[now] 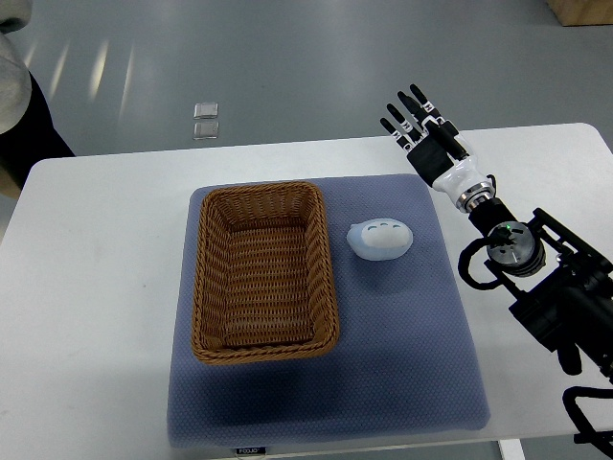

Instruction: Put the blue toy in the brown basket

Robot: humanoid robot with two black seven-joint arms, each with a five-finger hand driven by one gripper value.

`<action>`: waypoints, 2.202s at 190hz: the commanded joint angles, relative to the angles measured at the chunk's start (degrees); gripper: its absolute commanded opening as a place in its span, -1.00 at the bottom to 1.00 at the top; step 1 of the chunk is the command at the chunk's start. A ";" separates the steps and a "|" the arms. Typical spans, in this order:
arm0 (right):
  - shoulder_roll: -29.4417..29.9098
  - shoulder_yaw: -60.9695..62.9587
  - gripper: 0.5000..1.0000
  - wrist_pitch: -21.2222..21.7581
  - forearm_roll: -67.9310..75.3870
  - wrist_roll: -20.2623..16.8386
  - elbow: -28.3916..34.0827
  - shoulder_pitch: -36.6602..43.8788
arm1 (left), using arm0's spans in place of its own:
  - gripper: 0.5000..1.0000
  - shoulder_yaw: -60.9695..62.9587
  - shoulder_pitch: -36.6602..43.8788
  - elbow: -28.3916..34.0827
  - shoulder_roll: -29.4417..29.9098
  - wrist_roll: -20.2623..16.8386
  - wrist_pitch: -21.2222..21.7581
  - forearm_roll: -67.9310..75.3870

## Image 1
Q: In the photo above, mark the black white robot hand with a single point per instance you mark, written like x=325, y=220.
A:
x=459, y=179

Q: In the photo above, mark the blue white plush toy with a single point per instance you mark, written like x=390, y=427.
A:
x=380, y=239

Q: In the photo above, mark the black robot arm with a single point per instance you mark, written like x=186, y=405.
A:
x=562, y=286

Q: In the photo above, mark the brown wicker basket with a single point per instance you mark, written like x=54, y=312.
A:
x=263, y=284

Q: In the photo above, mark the cardboard box corner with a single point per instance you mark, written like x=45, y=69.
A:
x=572, y=13

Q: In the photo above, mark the lower metal floor plate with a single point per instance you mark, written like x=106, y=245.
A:
x=208, y=129

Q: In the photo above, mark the metal floor plate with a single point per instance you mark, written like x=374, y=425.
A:
x=208, y=129
x=205, y=111

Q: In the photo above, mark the upper metal floor plate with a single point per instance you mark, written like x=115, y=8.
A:
x=205, y=111

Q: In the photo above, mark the blue fabric mat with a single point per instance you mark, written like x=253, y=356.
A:
x=404, y=362

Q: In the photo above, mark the white table leg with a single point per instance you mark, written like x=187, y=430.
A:
x=511, y=449

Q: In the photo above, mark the person in grey sweater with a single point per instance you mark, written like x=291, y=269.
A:
x=28, y=135

